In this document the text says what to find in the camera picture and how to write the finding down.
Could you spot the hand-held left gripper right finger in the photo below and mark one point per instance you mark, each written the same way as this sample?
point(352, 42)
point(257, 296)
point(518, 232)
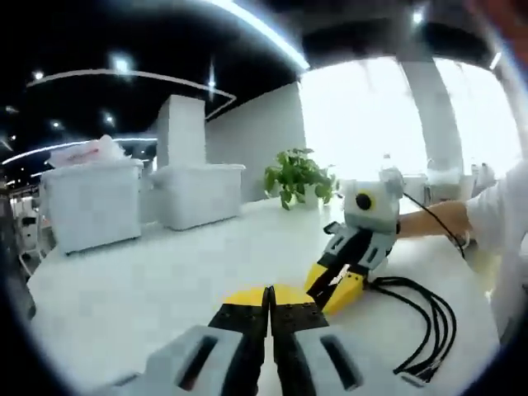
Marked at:
point(313, 354)

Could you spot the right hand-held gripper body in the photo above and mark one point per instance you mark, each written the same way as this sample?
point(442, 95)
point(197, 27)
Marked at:
point(371, 210)

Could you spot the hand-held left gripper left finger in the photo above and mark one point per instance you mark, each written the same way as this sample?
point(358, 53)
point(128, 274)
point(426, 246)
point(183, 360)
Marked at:
point(206, 359)

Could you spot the green potted plant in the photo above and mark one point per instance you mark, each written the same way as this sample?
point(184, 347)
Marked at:
point(297, 177)

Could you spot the person's white clothing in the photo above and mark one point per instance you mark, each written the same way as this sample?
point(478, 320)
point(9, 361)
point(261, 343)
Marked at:
point(507, 214)

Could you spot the small white storage bin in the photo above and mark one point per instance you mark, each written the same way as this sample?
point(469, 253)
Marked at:
point(198, 198)

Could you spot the large white storage bin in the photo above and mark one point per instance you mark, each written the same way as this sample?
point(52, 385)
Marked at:
point(95, 206)

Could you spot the white plastic bag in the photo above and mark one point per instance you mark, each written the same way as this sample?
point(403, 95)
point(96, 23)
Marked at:
point(90, 152)

